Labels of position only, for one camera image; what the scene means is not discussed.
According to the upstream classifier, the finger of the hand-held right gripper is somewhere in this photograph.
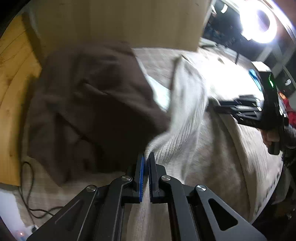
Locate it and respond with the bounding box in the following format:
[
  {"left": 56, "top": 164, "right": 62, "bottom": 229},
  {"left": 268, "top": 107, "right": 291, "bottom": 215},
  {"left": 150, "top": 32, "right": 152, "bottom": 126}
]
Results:
[
  {"left": 233, "top": 95, "right": 263, "bottom": 107},
  {"left": 213, "top": 100, "right": 263, "bottom": 127}
]

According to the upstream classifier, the pine wood wall panel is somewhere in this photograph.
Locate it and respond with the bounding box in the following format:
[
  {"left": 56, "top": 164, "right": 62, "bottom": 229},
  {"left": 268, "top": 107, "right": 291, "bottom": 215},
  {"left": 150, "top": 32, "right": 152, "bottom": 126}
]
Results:
[{"left": 0, "top": 16, "right": 43, "bottom": 186}]

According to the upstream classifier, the black floor cable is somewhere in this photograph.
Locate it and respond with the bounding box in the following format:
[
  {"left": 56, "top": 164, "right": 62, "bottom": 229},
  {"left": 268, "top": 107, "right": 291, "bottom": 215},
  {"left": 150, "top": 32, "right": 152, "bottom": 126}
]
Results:
[{"left": 20, "top": 161, "right": 59, "bottom": 218}]

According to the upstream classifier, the brown fleece garment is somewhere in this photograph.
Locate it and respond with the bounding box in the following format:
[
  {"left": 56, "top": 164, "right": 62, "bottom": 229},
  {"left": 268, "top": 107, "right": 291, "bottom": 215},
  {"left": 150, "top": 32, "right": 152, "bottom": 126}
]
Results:
[{"left": 26, "top": 43, "right": 173, "bottom": 188}]

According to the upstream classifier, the cream knit sweater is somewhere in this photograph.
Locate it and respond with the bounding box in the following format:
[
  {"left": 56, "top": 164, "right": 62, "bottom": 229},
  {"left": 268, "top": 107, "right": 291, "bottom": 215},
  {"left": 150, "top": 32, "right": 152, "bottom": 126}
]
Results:
[{"left": 143, "top": 57, "right": 284, "bottom": 223}]

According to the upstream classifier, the person's right hand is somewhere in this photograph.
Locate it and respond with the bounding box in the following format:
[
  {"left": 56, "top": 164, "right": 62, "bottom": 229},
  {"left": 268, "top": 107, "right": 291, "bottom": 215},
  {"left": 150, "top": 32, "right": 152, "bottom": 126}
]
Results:
[{"left": 261, "top": 128, "right": 281, "bottom": 149}]

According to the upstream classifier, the white cotton garment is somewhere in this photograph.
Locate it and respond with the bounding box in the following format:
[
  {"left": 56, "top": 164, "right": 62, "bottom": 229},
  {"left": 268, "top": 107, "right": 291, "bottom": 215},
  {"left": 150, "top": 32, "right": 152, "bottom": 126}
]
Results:
[{"left": 136, "top": 58, "right": 173, "bottom": 112}]

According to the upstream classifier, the red cloth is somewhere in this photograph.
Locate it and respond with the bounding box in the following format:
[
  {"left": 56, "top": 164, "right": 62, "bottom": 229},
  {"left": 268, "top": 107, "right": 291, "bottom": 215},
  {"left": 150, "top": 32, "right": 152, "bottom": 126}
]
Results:
[{"left": 279, "top": 93, "right": 296, "bottom": 127}]

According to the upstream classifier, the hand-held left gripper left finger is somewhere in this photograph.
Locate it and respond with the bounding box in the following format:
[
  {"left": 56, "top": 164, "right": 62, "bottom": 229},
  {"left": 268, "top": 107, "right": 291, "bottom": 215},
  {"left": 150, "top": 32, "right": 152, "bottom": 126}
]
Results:
[{"left": 26, "top": 153, "right": 147, "bottom": 241}]

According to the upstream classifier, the light wooden board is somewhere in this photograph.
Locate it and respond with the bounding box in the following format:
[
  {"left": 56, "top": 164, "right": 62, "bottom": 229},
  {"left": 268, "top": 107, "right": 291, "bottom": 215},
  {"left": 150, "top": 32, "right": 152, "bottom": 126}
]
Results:
[{"left": 22, "top": 0, "right": 212, "bottom": 52}]

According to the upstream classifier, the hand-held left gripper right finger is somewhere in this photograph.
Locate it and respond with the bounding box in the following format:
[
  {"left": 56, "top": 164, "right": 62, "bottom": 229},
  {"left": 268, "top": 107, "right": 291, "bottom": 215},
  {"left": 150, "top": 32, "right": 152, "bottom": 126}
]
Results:
[{"left": 148, "top": 152, "right": 267, "bottom": 241}]

